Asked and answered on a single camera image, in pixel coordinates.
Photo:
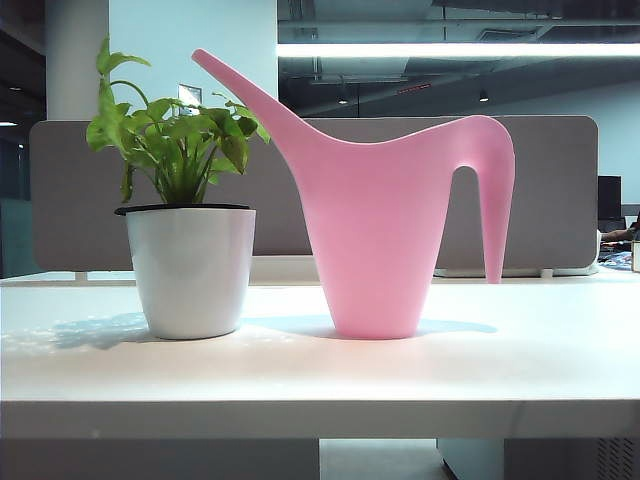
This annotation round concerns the ceiling air vent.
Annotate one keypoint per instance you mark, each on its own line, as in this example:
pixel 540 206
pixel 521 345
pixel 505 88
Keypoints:
pixel 510 34

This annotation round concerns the white plant pot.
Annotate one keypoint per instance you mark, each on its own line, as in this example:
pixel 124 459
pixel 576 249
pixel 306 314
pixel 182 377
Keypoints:
pixel 190 280

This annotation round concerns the small beige box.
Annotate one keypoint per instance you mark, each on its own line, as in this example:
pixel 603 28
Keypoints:
pixel 636 256

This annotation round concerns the black computer monitor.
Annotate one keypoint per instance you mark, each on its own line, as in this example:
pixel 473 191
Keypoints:
pixel 610 197

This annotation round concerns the white divider foot bracket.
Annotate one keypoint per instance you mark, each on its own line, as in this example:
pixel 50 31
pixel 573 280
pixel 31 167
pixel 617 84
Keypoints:
pixel 81 275

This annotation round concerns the person's forearm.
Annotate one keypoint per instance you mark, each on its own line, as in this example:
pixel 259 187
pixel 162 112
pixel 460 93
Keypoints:
pixel 620 234

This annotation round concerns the pink plastic watering can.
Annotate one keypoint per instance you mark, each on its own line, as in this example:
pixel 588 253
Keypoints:
pixel 375 225

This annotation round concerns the black inner pot rim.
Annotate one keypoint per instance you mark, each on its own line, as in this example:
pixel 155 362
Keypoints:
pixel 122 210

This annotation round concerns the green leafy plant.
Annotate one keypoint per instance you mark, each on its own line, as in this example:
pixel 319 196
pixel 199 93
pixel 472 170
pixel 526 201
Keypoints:
pixel 175 150

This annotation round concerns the grey desk divider panel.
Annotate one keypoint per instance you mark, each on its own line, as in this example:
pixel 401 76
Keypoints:
pixel 75 200

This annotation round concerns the black hanging spot lamp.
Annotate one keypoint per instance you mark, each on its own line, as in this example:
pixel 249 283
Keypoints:
pixel 484 95

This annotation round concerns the small poster on pillar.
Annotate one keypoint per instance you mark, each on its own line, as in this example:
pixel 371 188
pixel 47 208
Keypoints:
pixel 190 94

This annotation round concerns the red ceiling sign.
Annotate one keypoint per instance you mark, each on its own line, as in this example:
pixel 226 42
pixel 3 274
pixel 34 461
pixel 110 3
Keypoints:
pixel 414 89

